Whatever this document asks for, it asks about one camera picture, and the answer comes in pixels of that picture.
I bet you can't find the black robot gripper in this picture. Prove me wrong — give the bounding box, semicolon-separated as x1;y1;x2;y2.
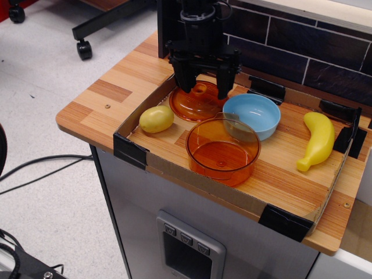
164;5;241;100

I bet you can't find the orange transparent pot lid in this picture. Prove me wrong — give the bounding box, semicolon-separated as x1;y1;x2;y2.
169;81;228;122

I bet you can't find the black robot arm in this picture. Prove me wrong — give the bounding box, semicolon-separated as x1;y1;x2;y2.
165;1;241;100

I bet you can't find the orange transparent plastic pot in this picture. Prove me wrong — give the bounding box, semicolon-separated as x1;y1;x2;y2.
185;112;261;187

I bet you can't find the light blue plastic bowl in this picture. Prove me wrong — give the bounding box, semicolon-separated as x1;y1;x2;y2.
223;93;281;141

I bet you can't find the yellow toy potato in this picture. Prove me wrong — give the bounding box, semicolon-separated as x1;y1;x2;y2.
139;105;174;134

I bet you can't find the cardboard fence with black tape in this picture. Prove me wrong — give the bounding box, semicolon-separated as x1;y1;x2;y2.
113;53;367;243

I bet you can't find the black chair leg with caster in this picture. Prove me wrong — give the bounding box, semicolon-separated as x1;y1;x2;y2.
72;1;155;60

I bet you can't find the dark brick-pattern backsplash panel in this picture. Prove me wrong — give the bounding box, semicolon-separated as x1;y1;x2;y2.
158;1;371;106

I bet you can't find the yellow toy banana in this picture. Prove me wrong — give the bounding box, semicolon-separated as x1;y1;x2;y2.
296;112;335;171

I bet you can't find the grey cabinet control panel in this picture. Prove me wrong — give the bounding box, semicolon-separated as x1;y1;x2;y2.
156;210;227;279

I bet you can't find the black caster wheel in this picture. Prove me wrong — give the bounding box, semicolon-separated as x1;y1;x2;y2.
9;4;26;24

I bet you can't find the black floor cable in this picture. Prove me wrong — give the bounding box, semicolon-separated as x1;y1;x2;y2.
0;154;94;195

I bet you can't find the black metal base plate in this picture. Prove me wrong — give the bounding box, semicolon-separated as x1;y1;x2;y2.
15;248;66;279

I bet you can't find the black braided cable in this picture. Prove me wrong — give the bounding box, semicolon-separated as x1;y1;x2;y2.
0;228;21;279

